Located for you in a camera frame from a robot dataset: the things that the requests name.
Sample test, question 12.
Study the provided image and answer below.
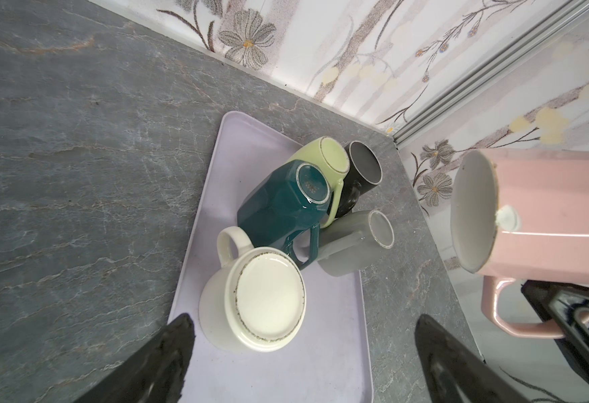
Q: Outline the grey mug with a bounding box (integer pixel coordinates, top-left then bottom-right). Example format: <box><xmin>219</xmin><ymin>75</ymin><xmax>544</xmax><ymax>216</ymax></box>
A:
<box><xmin>316</xmin><ymin>209</ymin><xmax>395</xmax><ymax>277</ymax></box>

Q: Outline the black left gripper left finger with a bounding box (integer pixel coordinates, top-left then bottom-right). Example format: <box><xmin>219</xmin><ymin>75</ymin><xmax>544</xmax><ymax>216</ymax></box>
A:
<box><xmin>77</xmin><ymin>313</ymin><xmax>195</xmax><ymax>402</ymax></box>

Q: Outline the light green mug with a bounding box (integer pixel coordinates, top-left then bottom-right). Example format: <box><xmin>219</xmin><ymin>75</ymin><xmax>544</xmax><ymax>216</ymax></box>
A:
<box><xmin>287</xmin><ymin>136</ymin><xmax>351</xmax><ymax>228</ymax></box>

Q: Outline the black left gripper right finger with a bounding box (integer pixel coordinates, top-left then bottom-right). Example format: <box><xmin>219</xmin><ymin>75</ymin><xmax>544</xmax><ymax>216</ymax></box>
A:
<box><xmin>415</xmin><ymin>314</ymin><xmax>527</xmax><ymax>402</ymax></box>

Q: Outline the pink mug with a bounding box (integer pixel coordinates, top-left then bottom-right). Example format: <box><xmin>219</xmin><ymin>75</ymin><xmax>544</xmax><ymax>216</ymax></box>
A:
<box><xmin>451</xmin><ymin>149</ymin><xmax>589</xmax><ymax>339</ymax></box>

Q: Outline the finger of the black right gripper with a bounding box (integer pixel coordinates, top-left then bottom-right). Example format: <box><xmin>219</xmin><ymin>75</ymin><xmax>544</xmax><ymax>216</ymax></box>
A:
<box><xmin>521</xmin><ymin>280</ymin><xmax>589</xmax><ymax>384</ymax></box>

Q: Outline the cream white mug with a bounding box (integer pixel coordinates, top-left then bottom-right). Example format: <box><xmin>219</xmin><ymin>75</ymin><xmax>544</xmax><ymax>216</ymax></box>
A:
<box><xmin>199</xmin><ymin>227</ymin><xmax>307</xmax><ymax>353</ymax></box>

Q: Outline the dark teal mug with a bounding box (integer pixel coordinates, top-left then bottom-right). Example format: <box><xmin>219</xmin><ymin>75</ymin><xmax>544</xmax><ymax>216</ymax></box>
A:
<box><xmin>237</xmin><ymin>160</ymin><xmax>331</xmax><ymax>270</ymax></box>

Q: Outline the black mug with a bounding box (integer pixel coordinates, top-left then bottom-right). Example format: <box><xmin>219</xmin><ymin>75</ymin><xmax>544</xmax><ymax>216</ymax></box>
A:
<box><xmin>336</xmin><ymin>140</ymin><xmax>383</xmax><ymax>218</ymax></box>

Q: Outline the lavender plastic tray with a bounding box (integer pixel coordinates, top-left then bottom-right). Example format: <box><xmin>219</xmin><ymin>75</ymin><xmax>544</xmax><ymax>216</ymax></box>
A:
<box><xmin>170</xmin><ymin>111</ymin><xmax>373</xmax><ymax>402</ymax></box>

